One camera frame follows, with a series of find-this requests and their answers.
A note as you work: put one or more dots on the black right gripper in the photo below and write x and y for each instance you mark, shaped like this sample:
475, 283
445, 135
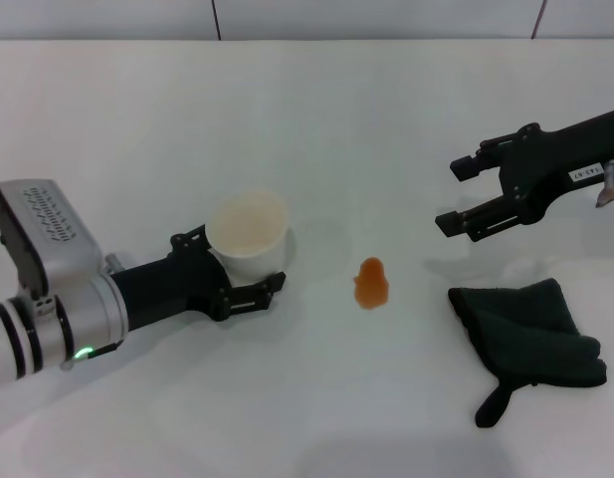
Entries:
560, 159

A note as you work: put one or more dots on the brown liquid stain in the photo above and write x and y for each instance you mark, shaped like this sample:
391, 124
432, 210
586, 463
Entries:
371, 286

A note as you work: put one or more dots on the silver black wrist camera box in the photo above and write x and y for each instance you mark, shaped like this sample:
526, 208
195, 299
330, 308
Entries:
48, 229

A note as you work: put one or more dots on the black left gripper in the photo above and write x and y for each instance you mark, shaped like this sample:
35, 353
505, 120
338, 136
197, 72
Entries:
172, 289

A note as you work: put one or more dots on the white paper cup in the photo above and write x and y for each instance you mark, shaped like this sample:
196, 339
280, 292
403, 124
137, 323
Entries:
249, 239

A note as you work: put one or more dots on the dark blue rag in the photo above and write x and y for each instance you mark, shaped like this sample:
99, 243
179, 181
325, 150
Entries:
525, 328

